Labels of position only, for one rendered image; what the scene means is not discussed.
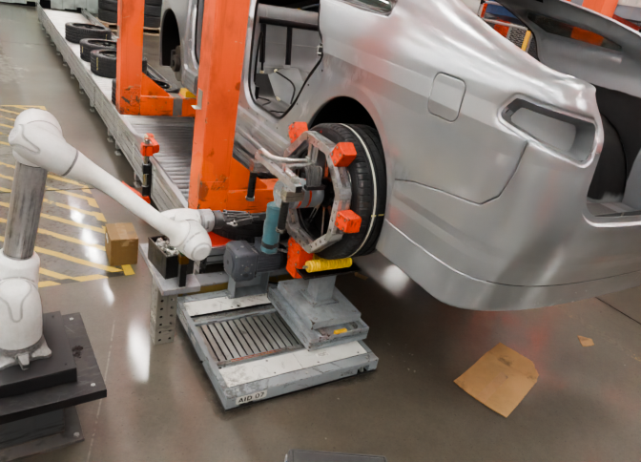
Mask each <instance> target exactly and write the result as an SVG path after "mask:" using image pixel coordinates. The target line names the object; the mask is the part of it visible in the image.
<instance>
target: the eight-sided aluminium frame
mask: <svg viewBox="0 0 641 462"><path fill-rule="evenodd" d="M309 143H312V144H313V146H315V147H317V148H319V149H320V150H321V151H322V152H324V153H325V155H326V159H327V163H328V167H329V171H330V175H331V179H332V182H333V186H334V190H335V198H334V203H333V207H332V212H331V217H330V222H329V226H328V231H327V233H326V234H324V235H323V236H321V237H320V238H318V239H316V240H314V239H313V238H312V237H311V236H309V235H308V234H307V233H306V232H305V231H304V230H303V229H302V228H301V227H300V222H299V218H298V214H297V209H296V208H292V209H288V214H287V220H286V226H285V228H286V230H287V233H288V234H289V236H290V235H291V236H292V238H293V239H294V240H295V241H296V242H297V243H298V244H299V245H300V246H301V247H302V248H303V249H304V251H306V252H307V253H308V254H310V253H319V252H321V251H322V250H323V249H325V248H327V247H328V246H330V245H332V244H333V243H335V242H339V241H340V240H341V239H342V235H343V234H344V233H343V232H342V231H341V230H340V229H339V228H338V227H337V226H336V225H335V221H336V216H337V212H338V211H341V210H348V209H349V204H350V200H351V196H352V192H351V187H350V184H349V180H348V176H347V173H346V170H345V167H335V166H334V164H333V161H332V158H331V157H330V153H331V152H332V151H333V149H334V148H335V147H336V145H337V144H335V143H334V142H332V141H331V140H329V139H328V138H326V137H324V136H322V135H321V134H319V133H318V132H316V131H304V132H303V133H301V135H300V136H299V137H298V138H297V139H296V140H295V141H294V142H293V143H292V144H291V145H290V146H289V147H288V148H286V150H285V152H284V155H283V157H284V158H298V157H299V155H300V154H301V153H303V152H304V151H305V150H306V149H307V148H308V147H309ZM289 210H290V211H289ZM290 215H291V216H290Z"/></svg>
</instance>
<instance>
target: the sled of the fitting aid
mask: <svg viewBox="0 0 641 462"><path fill-rule="evenodd" d="M267 298H268V300H269V301H270V302H271V303H272V305H273V306H274V307H275V309H276V310H277V311H278V313H279V314H280V316H281V317H282V318H283V319H284V321H285V322H286V323H287V324H288V325H289V326H290V328H291V329H292V330H293V332H294V333H295V334H296V335H297V337H298V338H299V339H300V341H301V342H302V344H303V345H304V346H305V348H306V349H307V350H308V351H313V350H317V349H321V348H326V347H332V346H337V345H341V344H345V343H350V342H354V341H358V340H362V339H366V336H367V333H368V329H369V326H368V325H367V324H366V323H365V322H364V321H363V320H362V319H361V318H360V319H359V320H358V321H354V322H349V323H344V324H339V325H331V326H327V327H322V328H317V329H311V328H310V327H309V326H308V324H307V323H306V322H305V321H304V320H303V319H302V317H301V316H300V315H299V313H298V312H297V311H296V309H295V308H294V307H292V305H291V304H290V303H289V302H288V300H287V299H286V298H285V297H284V296H283V294H282V293H281V292H280V291H279V289H278V285H277V284H276V285H269V286H268V292H267Z"/></svg>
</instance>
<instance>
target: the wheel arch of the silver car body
mask: <svg viewBox="0 0 641 462"><path fill-rule="evenodd" d="M321 123H348V124H364V125H368V126H370V127H372V128H374V129H375V130H377V131H378V132H379V129H378V127H377V124H376V122H375V120H374V118H373V116H372V115H371V114H370V112H369V111H368V110H367V108H366V107H365V106H364V105H363V104H362V103H361V102H360V101H359V100H358V99H357V98H356V97H354V96H352V95H350V94H334V95H331V96H329V97H327V98H326V99H325V100H324V101H323V102H322V103H321V104H320V105H319V106H318V107H317V108H316V109H315V111H314V112H313V114H311V116H310V117H309V119H308V121H307V127H308V131H309V130H310V129H311V128H313V127H314V126H316V125H318V124H321ZM379 135H380V132H379ZM380 137H381V135H380ZM381 141H382V138H381ZM382 145H383V142H382ZM383 153H384V149H383ZM384 159H385V154H384ZM385 167H386V159H385ZM386 203H387V167H386ZM385 212H386V205H385ZM385 212H384V218H383V222H384V219H385ZM382 231H383V227H382ZM382 231H381V233H382ZM380 237H381V234H380V236H379V239H378V242H379V240H380ZM378 242H377V244H376V247H377V245H378Z"/></svg>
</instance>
